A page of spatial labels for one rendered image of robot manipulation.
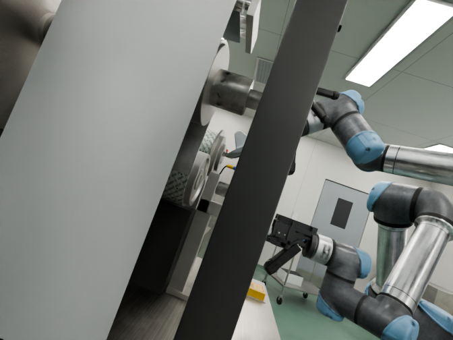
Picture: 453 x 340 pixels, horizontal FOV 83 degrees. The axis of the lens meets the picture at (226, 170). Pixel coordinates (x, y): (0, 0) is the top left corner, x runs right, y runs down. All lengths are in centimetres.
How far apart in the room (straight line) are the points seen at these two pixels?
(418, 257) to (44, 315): 78
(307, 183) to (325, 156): 66
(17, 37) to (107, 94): 22
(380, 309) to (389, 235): 35
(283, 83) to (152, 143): 18
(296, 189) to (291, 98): 505
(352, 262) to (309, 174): 466
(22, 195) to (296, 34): 39
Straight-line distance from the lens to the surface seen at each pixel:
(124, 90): 38
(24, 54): 58
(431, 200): 94
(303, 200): 533
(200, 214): 63
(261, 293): 85
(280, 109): 26
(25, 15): 58
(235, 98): 43
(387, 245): 105
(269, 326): 73
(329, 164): 552
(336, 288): 78
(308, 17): 31
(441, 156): 76
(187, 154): 51
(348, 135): 66
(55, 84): 44
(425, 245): 85
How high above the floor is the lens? 117
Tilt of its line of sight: 5 degrees up
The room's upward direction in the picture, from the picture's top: 20 degrees clockwise
